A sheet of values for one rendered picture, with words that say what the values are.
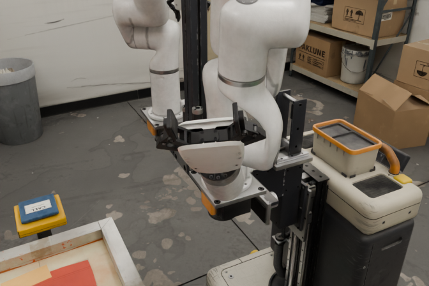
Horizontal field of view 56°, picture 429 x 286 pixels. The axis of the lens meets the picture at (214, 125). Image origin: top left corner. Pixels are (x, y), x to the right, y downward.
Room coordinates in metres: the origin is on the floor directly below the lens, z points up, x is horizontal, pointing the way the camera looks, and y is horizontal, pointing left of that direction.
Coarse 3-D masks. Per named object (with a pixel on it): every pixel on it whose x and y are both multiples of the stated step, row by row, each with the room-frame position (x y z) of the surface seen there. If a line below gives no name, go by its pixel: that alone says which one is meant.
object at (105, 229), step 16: (96, 224) 0.84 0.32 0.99; (112, 224) 0.84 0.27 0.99; (48, 240) 0.78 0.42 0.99; (64, 240) 0.78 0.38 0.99; (80, 240) 0.80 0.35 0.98; (96, 240) 0.82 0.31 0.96; (112, 240) 0.78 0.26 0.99; (0, 256) 0.73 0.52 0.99; (16, 256) 0.73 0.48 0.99; (32, 256) 0.74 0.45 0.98; (48, 256) 0.76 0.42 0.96; (112, 256) 0.73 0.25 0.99; (128, 256) 0.73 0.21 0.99; (0, 272) 0.71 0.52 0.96; (128, 272) 0.68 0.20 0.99
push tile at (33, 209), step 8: (32, 200) 0.97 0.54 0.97; (40, 200) 0.97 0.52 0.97; (48, 200) 0.97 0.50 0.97; (24, 208) 0.94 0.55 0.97; (32, 208) 0.94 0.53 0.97; (40, 208) 0.94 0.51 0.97; (48, 208) 0.94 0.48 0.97; (56, 208) 0.94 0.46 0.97; (24, 216) 0.90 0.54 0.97; (32, 216) 0.90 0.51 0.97; (40, 216) 0.90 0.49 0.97
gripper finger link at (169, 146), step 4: (160, 136) 0.54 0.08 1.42; (156, 140) 0.55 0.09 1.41; (156, 144) 0.54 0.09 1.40; (160, 144) 0.54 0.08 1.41; (168, 144) 0.54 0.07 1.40; (172, 144) 0.55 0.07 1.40; (160, 148) 0.54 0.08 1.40; (164, 148) 0.54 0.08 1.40; (168, 148) 0.55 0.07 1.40; (172, 148) 0.55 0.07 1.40; (176, 148) 0.55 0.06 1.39
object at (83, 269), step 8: (72, 264) 0.74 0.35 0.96; (80, 264) 0.74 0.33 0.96; (88, 264) 0.74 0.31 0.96; (56, 272) 0.71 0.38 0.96; (64, 272) 0.71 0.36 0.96; (72, 272) 0.71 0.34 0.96; (80, 272) 0.71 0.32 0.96; (88, 272) 0.71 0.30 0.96; (48, 280) 0.69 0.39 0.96; (56, 280) 0.69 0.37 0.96; (64, 280) 0.69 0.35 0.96; (72, 280) 0.69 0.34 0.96; (80, 280) 0.69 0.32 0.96; (88, 280) 0.69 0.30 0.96
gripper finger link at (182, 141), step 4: (180, 128) 0.54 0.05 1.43; (184, 128) 0.54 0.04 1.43; (180, 132) 0.54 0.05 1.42; (184, 132) 0.54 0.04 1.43; (188, 132) 0.55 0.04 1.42; (180, 136) 0.54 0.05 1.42; (184, 136) 0.53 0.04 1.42; (168, 140) 0.51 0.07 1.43; (172, 140) 0.52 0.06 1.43; (176, 140) 0.52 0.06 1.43; (180, 140) 0.52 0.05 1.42; (184, 140) 0.53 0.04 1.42; (176, 144) 0.52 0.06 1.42; (180, 144) 0.52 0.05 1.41; (184, 144) 0.52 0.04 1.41; (188, 144) 0.53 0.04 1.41
